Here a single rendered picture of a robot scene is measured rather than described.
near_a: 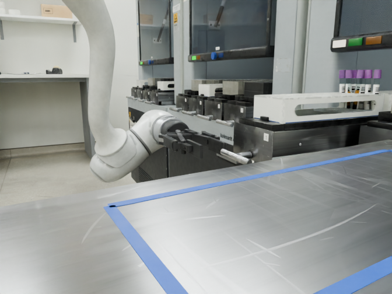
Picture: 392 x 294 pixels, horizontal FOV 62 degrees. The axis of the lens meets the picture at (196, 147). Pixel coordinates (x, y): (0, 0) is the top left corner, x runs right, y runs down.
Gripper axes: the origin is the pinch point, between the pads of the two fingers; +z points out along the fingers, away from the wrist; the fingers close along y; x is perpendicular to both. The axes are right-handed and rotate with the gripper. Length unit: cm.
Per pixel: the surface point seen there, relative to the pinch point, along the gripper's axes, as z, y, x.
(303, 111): 5.0, 23.2, -7.4
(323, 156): 37.6, -4.7, -7.3
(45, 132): -340, -31, 49
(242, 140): 6.8, 5.2, -2.5
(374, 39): 14.5, 32.5, -23.3
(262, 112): 8.3, 8.8, -8.3
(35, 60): -340, -34, -30
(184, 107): -73, 26, -1
